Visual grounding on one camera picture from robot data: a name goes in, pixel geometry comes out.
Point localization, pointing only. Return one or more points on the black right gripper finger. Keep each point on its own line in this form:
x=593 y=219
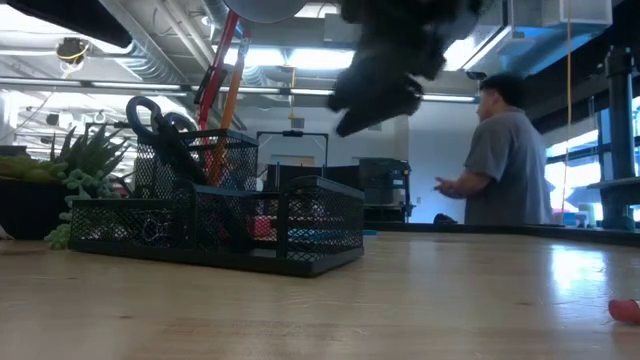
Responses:
x=380 y=95
x=380 y=116

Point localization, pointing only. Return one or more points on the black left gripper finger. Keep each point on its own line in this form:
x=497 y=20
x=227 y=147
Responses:
x=85 y=20

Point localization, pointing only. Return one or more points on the black mesh desk organizer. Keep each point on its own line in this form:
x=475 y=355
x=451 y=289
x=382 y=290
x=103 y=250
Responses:
x=285 y=225

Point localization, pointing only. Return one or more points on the orange pencil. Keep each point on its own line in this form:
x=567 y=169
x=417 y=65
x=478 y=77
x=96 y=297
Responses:
x=232 y=100

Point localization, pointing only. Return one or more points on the small red object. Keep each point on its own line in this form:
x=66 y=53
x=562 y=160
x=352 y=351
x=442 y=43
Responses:
x=625 y=311

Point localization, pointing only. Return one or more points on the black equipment cabinet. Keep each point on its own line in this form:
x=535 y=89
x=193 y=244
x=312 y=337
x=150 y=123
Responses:
x=385 y=175

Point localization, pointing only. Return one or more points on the long ceiling light strip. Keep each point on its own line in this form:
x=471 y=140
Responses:
x=300 y=91

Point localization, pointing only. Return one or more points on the blue sticky note pad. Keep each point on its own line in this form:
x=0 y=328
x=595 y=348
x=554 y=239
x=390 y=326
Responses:
x=320 y=234

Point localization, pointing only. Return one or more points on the person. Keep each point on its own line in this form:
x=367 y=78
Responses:
x=505 y=165

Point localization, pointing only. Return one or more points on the red desk lamp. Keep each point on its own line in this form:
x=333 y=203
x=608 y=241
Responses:
x=265 y=9

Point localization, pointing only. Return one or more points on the green succulent in black pot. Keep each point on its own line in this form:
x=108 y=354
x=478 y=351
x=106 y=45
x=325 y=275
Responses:
x=30 y=210

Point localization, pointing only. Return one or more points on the black vertical pole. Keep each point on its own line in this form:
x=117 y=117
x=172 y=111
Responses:
x=620 y=125

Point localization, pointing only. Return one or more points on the black side desk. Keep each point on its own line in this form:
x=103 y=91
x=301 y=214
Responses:
x=620 y=185

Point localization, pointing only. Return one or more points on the black aluminium table frame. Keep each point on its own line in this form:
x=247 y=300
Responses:
x=500 y=231

